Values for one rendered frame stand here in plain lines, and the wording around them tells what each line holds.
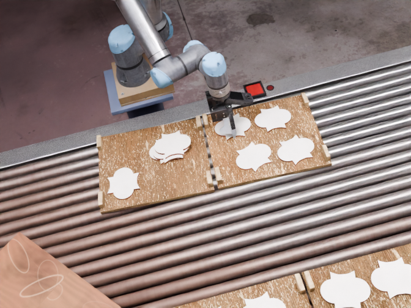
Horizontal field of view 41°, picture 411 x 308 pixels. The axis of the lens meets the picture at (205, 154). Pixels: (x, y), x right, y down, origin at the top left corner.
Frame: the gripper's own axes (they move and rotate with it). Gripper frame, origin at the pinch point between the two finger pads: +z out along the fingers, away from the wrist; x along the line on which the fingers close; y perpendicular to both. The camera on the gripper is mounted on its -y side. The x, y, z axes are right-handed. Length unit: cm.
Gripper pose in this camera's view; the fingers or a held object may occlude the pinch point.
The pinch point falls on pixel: (232, 126)
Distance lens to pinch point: 208.8
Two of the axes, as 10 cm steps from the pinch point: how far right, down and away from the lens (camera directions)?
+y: -9.7, 2.4, 0.2
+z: 1.7, 6.0, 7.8
